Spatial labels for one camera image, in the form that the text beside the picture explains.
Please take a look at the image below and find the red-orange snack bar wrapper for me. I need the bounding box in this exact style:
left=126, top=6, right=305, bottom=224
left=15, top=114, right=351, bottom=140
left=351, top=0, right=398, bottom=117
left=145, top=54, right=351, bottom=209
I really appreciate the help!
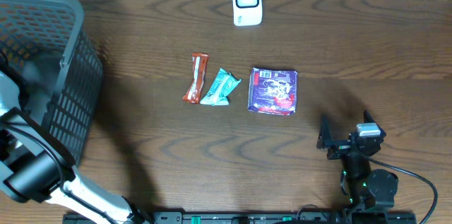
left=182, top=53, right=209, bottom=104

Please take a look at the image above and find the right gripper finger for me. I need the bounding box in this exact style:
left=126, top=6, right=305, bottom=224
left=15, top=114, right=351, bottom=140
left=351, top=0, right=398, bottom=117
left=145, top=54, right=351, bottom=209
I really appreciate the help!
left=316, top=115, right=333, bottom=149
left=363, top=110, right=386, bottom=138

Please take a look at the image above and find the purple sanitary pad pack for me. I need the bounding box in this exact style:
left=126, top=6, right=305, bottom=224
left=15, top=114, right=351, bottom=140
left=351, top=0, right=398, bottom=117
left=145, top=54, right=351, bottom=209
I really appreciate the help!
left=247, top=67, right=298, bottom=116

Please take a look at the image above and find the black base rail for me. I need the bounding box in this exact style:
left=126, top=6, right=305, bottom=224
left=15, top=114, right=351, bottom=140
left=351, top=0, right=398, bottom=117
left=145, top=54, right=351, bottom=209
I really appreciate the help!
left=62, top=211, right=417, bottom=224

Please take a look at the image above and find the teal snack packet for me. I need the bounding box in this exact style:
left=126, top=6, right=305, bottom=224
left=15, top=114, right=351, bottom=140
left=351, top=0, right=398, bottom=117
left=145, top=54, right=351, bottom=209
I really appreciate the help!
left=200, top=68, right=242, bottom=106

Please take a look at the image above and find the grey plastic shopping basket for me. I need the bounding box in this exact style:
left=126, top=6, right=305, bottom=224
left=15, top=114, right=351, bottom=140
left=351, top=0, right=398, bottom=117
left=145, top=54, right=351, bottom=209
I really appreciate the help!
left=1, top=0, right=103, bottom=163

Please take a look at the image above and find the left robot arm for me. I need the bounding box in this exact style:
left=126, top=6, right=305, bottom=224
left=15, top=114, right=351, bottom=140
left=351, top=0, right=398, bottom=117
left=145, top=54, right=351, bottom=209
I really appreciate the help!
left=1, top=73, right=153, bottom=223

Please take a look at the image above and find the white barcode scanner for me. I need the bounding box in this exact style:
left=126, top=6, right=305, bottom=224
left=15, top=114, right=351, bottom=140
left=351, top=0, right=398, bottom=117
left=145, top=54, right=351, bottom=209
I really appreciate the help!
left=232, top=0, right=263, bottom=27

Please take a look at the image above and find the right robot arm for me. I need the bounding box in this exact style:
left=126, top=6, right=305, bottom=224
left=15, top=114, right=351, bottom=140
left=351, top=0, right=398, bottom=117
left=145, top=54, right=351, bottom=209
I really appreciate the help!
left=316, top=111, right=398, bottom=223

